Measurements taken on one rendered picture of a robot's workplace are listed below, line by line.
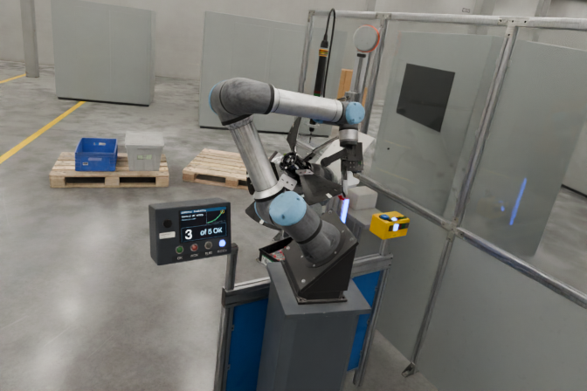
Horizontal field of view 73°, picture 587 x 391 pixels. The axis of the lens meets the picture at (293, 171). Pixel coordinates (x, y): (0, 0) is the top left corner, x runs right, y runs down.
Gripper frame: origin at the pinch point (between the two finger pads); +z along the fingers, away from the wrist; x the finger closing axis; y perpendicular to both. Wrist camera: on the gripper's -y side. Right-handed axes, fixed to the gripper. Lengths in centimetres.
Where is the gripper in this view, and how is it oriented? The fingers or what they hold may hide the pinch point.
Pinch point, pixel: (343, 194)
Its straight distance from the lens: 153.2
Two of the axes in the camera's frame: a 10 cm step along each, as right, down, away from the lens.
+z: -0.1, 9.9, -1.5
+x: 0.6, 1.5, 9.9
